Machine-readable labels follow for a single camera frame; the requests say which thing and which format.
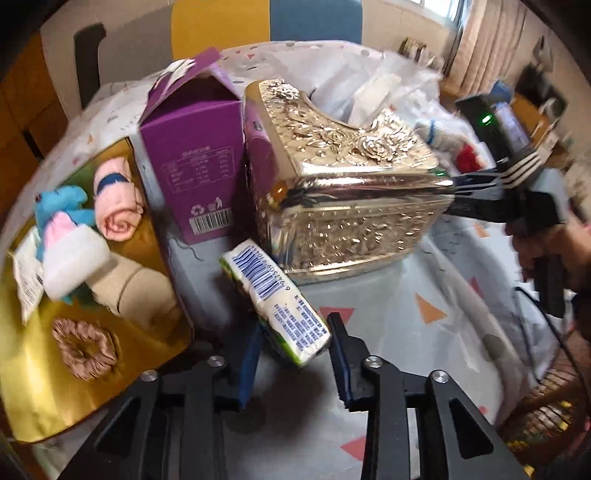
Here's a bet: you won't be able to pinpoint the pink towel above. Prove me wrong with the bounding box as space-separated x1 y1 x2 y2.
93 157 145 241

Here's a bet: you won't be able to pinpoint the white packet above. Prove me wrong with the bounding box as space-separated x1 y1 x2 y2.
11 228 47 324

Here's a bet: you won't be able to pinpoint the wooden cabinet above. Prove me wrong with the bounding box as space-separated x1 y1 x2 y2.
0 32 79 158

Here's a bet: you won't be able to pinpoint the white sponge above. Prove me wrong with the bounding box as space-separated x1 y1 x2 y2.
42 226 112 303

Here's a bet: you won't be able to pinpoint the black cable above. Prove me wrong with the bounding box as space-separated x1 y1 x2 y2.
515 286 591 384

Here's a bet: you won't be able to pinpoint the ornate gold tissue box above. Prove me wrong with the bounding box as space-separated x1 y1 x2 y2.
242 79 455 286

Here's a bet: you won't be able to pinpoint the patterned white tablecloth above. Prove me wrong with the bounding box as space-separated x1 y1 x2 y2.
0 39 578 480

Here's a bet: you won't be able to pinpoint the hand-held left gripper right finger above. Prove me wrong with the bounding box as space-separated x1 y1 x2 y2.
327 312 527 480

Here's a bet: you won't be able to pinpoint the dark rolled mat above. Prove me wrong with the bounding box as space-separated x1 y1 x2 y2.
75 22 108 109

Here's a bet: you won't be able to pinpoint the blue plush toy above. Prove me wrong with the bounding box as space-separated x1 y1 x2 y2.
34 185 98 305

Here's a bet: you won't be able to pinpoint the purple cardboard box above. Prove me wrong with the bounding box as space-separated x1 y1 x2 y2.
139 46 278 245

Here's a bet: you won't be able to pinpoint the white plush toy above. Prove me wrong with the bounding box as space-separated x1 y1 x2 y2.
416 117 462 151

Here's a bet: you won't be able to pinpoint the beige towel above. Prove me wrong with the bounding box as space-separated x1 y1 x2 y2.
88 254 181 330

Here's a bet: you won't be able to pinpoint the red plush toy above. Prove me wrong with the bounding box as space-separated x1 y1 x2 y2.
455 143 490 174

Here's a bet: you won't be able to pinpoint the brown scrunchie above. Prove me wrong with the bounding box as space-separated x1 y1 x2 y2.
52 319 121 381

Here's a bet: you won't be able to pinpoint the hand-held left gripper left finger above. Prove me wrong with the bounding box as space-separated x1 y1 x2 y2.
55 325 266 480

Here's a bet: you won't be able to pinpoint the clear plastic bag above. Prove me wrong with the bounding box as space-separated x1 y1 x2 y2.
314 51 444 139

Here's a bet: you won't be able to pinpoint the multicolour chair back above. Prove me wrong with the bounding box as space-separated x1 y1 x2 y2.
39 0 365 93

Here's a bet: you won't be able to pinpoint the decorative tins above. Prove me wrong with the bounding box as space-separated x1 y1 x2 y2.
399 37 446 68

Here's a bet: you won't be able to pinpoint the person's right hand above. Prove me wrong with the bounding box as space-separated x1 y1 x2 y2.
512 198 591 296

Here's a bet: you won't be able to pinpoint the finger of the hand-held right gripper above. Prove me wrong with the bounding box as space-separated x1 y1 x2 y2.
444 187 515 223
450 170 509 189

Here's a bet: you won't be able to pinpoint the green white tissue pack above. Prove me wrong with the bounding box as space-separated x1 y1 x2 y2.
219 239 333 367

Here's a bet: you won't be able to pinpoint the beige patterned curtain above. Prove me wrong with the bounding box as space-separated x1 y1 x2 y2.
450 4 532 93

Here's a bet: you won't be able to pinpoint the gold metal tray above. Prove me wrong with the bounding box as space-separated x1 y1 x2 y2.
0 138 195 444

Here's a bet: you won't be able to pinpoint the wicker chair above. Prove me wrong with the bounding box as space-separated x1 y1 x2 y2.
501 332 591 467

